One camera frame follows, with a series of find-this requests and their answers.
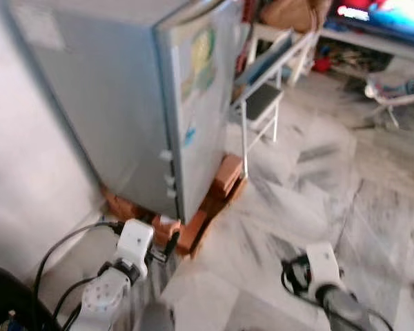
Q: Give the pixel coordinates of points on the grey fridge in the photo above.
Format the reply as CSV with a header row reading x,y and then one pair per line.
x,y
103,96

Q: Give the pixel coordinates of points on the brown bag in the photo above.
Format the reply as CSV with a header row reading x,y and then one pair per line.
x,y
293,14

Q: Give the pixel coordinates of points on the grey fridge door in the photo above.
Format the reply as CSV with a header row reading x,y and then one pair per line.
x,y
219,131

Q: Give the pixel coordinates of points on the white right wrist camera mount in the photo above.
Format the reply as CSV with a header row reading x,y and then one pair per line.
x,y
324,262

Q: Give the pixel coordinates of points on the white television bench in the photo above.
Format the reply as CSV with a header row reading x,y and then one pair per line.
x,y
372,43

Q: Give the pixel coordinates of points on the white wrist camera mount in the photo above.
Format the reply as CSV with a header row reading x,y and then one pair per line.
x,y
324,262
134,241

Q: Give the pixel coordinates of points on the grey left robot leg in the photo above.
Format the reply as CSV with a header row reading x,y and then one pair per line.
x,y
155,319

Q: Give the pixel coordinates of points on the flat screen television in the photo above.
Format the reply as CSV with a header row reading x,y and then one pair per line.
x,y
393,17

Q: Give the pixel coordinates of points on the white bouncer with colourful cloth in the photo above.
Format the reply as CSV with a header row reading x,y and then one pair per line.
x,y
400,89

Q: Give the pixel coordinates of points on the small red bowl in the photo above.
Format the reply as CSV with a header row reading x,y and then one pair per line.
x,y
322,65

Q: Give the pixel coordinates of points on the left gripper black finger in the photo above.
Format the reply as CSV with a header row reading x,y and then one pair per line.
x,y
171,247

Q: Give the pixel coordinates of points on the yellow green round sticker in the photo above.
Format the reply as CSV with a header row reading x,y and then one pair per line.
x,y
202,58

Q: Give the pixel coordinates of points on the black robot torso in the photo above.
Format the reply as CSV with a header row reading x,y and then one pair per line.
x,y
10,303

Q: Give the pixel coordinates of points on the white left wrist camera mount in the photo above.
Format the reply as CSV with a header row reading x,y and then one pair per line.
x,y
134,241

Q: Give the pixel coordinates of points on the small blue sticker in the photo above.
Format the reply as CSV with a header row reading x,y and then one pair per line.
x,y
190,135

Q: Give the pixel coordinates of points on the red lattice rack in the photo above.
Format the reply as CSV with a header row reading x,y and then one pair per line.
x,y
248,14

